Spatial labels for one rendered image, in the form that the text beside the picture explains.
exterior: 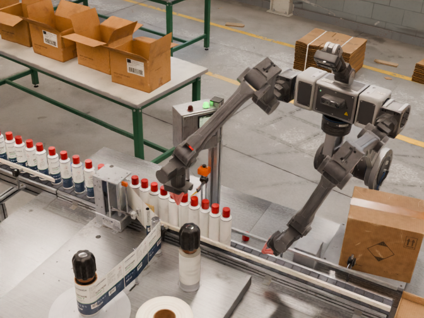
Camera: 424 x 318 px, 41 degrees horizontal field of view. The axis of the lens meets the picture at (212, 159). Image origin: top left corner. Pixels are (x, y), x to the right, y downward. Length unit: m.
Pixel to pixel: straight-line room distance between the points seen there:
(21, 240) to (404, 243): 1.66
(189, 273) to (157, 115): 3.27
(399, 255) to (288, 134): 2.85
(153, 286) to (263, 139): 2.91
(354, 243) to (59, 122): 3.51
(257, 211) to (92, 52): 2.09
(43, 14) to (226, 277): 3.06
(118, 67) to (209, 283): 2.17
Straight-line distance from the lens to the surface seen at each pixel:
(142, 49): 4.29
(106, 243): 2.56
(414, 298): 2.51
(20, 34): 4.99
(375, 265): 2.52
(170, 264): 2.44
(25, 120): 5.49
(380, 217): 2.42
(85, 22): 4.55
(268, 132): 5.16
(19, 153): 3.03
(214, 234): 2.49
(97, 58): 4.38
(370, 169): 3.08
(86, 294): 2.15
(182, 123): 2.29
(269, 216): 2.79
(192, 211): 2.47
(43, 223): 2.81
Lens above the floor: 2.55
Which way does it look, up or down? 33 degrees down
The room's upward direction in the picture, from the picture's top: 2 degrees clockwise
